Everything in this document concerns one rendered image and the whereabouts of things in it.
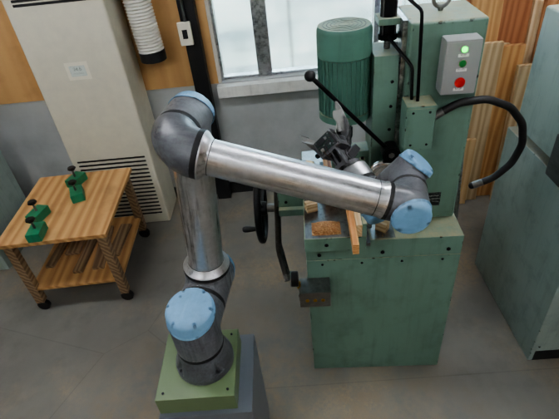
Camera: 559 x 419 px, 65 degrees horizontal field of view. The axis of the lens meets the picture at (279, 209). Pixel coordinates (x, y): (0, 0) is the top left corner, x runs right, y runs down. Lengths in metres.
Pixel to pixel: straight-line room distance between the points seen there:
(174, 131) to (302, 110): 2.11
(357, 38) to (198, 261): 0.83
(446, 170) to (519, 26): 1.59
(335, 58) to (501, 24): 1.74
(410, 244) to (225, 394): 0.83
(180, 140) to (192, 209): 0.31
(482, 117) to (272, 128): 1.34
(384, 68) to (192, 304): 0.93
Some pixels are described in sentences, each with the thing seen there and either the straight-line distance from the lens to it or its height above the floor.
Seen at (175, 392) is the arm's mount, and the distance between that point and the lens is 1.54.
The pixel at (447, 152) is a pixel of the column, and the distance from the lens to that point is 1.63.
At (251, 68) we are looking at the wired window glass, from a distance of 3.03.
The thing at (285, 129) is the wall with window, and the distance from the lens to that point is 3.12.
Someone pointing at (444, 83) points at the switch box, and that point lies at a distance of 1.44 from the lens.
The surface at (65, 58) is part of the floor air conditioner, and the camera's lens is 2.84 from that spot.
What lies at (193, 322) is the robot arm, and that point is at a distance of 1.33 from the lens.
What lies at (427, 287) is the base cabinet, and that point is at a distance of 1.88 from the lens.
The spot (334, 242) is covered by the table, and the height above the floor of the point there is 0.88.
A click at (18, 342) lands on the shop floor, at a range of 2.88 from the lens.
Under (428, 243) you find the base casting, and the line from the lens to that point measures 1.71.
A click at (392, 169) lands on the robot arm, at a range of 1.14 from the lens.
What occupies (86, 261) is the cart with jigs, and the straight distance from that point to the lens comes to 2.84.
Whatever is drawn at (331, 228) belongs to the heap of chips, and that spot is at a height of 0.92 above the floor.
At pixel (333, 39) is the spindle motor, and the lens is 1.43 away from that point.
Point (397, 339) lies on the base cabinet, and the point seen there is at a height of 0.20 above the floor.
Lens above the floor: 1.89
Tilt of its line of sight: 37 degrees down
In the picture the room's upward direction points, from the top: 6 degrees counter-clockwise
